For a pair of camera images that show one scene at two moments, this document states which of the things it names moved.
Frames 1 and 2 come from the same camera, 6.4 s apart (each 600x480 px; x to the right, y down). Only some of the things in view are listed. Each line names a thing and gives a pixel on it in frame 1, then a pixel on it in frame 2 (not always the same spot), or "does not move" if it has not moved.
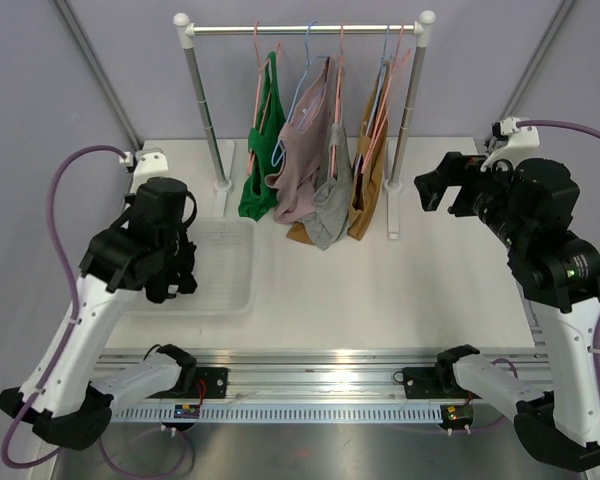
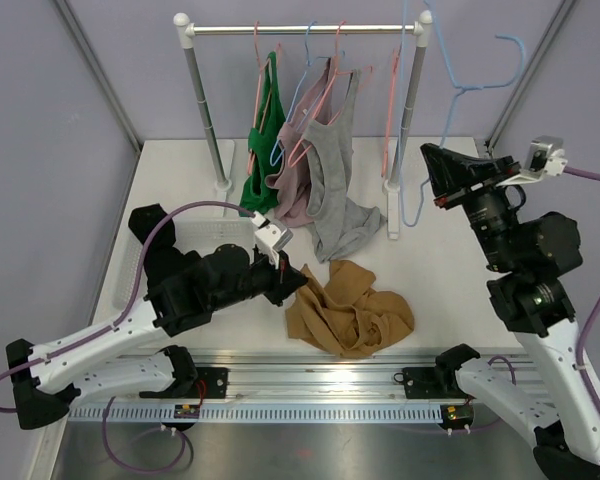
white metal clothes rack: (405, 110) does not move
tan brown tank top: (368, 200) to (344, 315)
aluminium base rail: (303, 386) does not move
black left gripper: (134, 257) to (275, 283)
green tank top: (258, 200) does not move
